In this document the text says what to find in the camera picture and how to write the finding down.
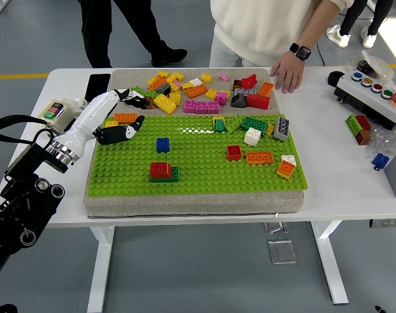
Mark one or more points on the blue brick keyring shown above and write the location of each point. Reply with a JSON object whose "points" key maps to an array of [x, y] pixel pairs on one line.
{"points": [[379, 159]]}

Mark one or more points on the white button control box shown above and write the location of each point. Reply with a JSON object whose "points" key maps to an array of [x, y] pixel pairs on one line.
{"points": [[367, 98]]}

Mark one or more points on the person's left forearm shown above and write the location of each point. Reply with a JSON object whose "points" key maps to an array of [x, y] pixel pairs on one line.
{"points": [[318, 26]]}

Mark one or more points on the orange brick with yellow base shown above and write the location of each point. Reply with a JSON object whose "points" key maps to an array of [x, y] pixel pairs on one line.
{"points": [[285, 169]]}

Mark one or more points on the blue four-stud brick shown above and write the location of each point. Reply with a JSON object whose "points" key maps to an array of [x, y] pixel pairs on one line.
{"points": [[162, 145]]}

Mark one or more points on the orange stud brick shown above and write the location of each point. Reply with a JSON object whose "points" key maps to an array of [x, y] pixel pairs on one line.
{"points": [[265, 89], [156, 83]]}

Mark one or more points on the green studded baseplate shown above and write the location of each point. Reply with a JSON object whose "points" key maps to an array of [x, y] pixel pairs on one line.
{"points": [[210, 177]]}

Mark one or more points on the white sloped brick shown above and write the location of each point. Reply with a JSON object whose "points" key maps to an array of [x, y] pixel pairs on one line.
{"points": [[288, 159]]}

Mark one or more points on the large yellow rounded brick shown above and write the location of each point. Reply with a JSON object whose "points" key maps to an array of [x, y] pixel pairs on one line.
{"points": [[165, 103]]}

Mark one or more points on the pink long brick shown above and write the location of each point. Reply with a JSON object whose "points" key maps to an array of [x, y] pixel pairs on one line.
{"points": [[201, 107]]}

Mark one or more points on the lime green flat brick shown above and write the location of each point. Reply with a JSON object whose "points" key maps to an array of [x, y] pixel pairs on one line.
{"points": [[233, 124]]}

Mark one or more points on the clear floor socket cover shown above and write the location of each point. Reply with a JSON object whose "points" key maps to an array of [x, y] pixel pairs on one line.
{"points": [[276, 227], [282, 251]]}

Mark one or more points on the cream switch box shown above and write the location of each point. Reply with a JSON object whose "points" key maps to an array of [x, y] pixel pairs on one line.
{"points": [[55, 109]]}

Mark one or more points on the table height control panel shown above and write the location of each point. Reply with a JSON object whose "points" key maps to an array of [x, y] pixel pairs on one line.
{"points": [[387, 223]]}

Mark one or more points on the black grey sloped brick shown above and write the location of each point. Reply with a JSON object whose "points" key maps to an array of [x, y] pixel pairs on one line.
{"points": [[163, 88], [238, 101]]}

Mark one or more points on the grey flat stud brick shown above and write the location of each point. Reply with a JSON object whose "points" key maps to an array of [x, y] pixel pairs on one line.
{"points": [[245, 91]]}

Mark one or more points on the red stud brick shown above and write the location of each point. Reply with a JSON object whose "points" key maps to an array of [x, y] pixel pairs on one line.
{"points": [[249, 81], [364, 122]]}

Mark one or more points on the clear plastic bag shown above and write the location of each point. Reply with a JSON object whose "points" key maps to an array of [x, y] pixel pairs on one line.
{"points": [[387, 138]]}

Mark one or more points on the yellow four-stud brick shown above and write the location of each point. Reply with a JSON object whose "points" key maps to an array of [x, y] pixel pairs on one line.
{"points": [[210, 94], [175, 98], [206, 78], [112, 124]]}

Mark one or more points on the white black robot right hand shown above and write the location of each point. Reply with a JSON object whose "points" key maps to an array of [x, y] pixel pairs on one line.
{"points": [[379, 309]]}

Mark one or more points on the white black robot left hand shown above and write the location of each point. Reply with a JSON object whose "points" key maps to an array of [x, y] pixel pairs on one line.
{"points": [[90, 114]]}

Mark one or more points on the small teal green brick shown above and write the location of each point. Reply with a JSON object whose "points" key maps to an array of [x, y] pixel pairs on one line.
{"points": [[219, 126]]}

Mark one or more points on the grey foam mat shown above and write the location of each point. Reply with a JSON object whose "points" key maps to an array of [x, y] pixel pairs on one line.
{"points": [[191, 203]]}

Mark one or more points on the person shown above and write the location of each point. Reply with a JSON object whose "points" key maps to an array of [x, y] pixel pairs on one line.
{"points": [[351, 19], [256, 29], [93, 29]]}

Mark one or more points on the black wrist watch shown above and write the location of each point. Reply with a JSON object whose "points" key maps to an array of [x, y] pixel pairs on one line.
{"points": [[300, 51]]}

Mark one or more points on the lime green stud brick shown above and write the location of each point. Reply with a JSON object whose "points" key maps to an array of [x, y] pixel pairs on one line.
{"points": [[137, 88]]}

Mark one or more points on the dark green eight-stud brick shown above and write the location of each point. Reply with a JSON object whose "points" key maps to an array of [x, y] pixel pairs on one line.
{"points": [[254, 125], [175, 174]]}

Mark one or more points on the red curved-top brick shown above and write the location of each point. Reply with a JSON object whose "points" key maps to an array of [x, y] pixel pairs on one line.
{"points": [[160, 170]]}

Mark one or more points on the small yellow tilted brick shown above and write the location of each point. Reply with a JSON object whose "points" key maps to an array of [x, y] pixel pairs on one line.
{"points": [[269, 129]]}

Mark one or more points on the brown four-stud brick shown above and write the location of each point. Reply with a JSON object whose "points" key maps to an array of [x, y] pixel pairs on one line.
{"points": [[150, 107]]}

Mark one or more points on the small white brick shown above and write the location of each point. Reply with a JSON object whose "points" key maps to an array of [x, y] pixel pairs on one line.
{"points": [[195, 82]]}

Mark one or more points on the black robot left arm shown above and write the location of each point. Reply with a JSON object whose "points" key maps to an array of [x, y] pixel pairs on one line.
{"points": [[15, 212]]}

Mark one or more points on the large red brick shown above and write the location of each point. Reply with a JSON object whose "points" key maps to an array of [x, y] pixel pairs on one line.
{"points": [[257, 101]]}

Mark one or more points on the pink four-stud brick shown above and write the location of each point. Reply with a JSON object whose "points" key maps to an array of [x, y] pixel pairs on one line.
{"points": [[221, 98]]}

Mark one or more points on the person's left hand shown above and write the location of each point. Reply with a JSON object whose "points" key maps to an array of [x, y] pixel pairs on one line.
{"points": [[290, 71]]}

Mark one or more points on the white table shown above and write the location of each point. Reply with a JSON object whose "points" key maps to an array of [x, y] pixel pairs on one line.
{"points": [[331, 146]]}

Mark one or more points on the dark brown brick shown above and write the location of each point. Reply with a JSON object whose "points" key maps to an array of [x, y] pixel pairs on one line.
{"points": [[237, 84]]}

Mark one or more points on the yellow stud brick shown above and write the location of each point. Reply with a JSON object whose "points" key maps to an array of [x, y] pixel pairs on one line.
{"points": [[186, 86], [162, 74], [175, 77]]}

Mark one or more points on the small pink brick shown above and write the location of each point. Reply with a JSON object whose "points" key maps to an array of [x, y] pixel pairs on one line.
{"points": [[223, 77], [177, 83]]}

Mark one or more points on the smartphone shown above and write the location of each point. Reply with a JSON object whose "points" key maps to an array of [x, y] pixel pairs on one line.
{"points": [[96, 83]]}

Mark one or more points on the yellow hollow brick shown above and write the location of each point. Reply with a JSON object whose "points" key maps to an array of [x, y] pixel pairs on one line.
{"points": [[218, 118]]}

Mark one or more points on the white round lidded container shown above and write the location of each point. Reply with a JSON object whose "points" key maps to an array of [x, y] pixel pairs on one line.
{"points": [[380, 66]]}

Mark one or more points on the small white plastic part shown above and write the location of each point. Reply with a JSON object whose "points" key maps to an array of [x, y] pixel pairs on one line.
{"points": [[79, 102]]}

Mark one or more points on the white four-stud brick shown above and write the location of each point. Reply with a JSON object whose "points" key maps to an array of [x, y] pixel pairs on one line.
{"points": [[252, 137]]}

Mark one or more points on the orange eight-stud brick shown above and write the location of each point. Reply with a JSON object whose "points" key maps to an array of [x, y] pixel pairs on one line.
{"points": [[196, 92], [126, 118]]}

